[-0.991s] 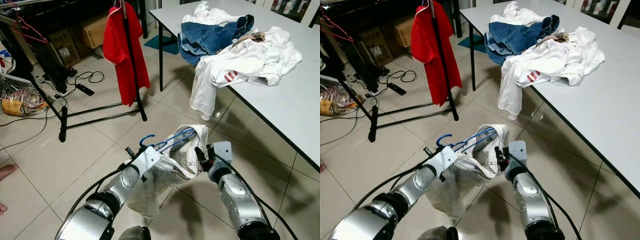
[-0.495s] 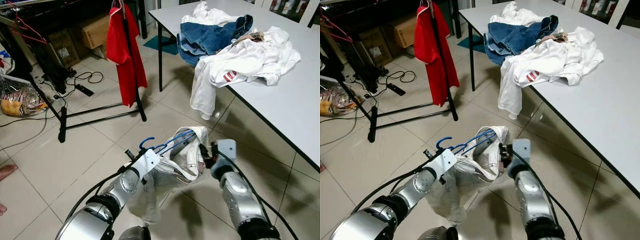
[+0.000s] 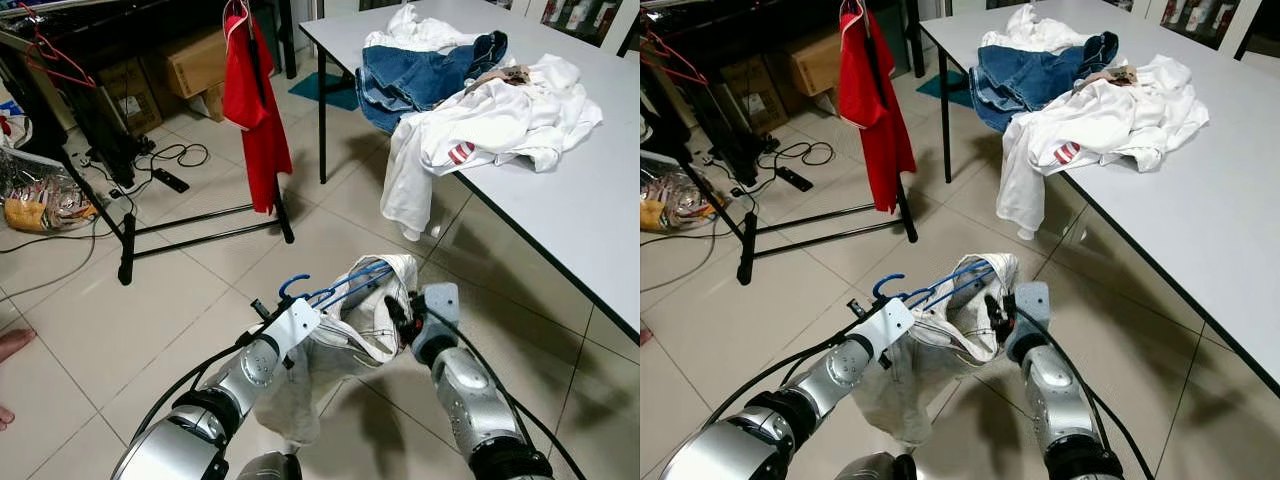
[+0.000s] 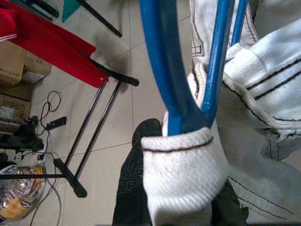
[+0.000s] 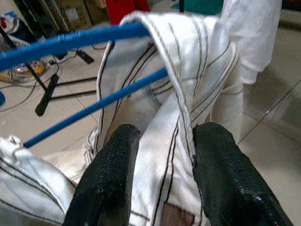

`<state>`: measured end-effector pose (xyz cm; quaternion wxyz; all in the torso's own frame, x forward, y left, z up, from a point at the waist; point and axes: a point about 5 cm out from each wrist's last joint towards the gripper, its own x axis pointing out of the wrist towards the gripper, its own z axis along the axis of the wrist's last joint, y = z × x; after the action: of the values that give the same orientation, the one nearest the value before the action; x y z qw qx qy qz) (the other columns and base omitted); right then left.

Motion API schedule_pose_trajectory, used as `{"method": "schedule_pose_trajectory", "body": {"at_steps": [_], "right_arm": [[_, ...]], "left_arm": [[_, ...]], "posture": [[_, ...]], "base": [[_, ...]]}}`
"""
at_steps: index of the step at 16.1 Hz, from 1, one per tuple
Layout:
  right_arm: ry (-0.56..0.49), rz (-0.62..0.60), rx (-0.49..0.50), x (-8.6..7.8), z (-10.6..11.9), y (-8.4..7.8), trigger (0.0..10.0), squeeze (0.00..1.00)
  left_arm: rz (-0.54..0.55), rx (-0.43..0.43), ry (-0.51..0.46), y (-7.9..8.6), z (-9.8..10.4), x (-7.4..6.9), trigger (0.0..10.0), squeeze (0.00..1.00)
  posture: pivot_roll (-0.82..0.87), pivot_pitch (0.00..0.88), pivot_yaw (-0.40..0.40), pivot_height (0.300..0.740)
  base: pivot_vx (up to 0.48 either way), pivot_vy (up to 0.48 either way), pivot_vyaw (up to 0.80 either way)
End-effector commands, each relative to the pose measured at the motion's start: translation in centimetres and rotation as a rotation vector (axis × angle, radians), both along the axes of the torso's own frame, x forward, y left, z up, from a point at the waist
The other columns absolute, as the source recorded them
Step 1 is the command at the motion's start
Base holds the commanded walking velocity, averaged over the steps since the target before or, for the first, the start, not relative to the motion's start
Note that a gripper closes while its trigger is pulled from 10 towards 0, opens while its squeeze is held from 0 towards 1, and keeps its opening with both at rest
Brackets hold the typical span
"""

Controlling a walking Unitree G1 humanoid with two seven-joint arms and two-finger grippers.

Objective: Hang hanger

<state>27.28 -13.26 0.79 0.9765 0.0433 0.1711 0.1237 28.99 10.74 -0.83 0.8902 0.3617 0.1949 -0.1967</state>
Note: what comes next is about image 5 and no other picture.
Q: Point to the black clothes rack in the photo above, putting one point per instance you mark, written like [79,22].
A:
[47,99]

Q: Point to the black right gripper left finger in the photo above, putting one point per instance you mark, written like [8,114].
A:
[105,179]

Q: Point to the red jacket with white trim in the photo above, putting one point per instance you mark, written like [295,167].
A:
[122,11]

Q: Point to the cream denim jacket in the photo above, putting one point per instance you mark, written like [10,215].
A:
[169,153]

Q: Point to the black power strip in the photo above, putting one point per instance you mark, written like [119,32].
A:
[85,56]

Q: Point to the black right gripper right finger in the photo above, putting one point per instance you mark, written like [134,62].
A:
[225,179]

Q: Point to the red and white bag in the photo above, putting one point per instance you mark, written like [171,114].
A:
[7,22]

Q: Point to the clear plastic bag of goods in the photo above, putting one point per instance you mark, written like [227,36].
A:
[35,68]

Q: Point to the white polo shirt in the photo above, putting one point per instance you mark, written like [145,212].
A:
[247,35]

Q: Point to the blue plastic clothes hanger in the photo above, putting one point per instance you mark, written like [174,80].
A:
[70,42]

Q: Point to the teal floor mat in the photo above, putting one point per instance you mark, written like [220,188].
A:
[202,7]

